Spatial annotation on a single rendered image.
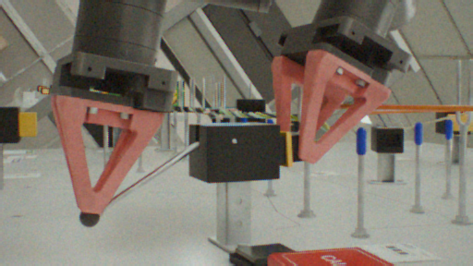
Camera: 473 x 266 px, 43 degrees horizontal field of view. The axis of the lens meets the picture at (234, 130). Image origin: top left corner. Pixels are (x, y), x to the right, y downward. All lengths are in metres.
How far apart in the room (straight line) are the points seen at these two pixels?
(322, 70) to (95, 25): 0.16
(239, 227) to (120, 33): 0.16
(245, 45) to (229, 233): 1.15
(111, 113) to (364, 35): 0.18
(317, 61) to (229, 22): 1.13
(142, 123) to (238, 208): 0.10
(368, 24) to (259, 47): 1.13
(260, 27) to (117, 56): 1.21
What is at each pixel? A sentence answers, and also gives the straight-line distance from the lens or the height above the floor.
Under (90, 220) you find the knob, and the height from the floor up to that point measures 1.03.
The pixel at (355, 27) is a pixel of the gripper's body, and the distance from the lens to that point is 0.43.
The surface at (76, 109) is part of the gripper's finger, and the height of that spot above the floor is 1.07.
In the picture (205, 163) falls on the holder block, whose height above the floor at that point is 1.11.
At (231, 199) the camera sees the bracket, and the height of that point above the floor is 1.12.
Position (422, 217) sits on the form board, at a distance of 0.58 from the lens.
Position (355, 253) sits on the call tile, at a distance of 0.30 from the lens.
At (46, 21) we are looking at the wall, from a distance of 8.05.
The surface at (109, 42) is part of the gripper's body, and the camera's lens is 0.39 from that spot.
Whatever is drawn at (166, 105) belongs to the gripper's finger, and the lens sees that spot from 0.38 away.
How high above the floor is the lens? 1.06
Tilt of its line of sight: 11 degrees up
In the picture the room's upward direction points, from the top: 53 degrees clockwise
